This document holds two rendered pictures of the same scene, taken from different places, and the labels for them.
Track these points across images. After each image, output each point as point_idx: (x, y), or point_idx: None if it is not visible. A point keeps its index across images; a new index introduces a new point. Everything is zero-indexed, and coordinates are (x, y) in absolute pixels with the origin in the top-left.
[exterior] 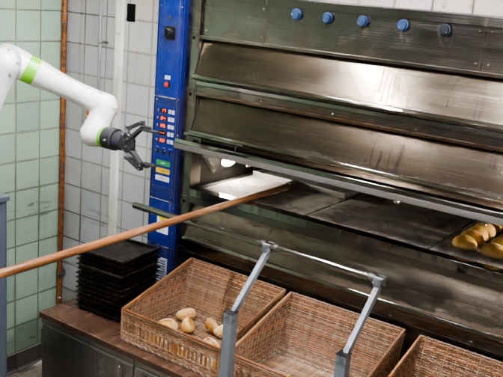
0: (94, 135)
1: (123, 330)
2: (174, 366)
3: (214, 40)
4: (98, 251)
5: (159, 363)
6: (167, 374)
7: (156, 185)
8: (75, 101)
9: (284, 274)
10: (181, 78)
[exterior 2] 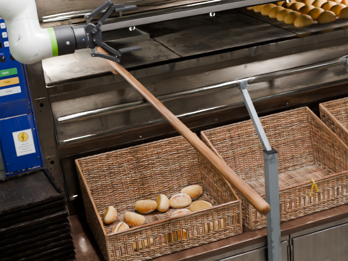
0: (47, 43)
1: (112, 259)
2: (194, 249)
3: None
4: (9, 204)
5: (182, 257)
6: (197, 260)
7: (1, 103)
8: (2, 9)
9: (185, 120)
10: None
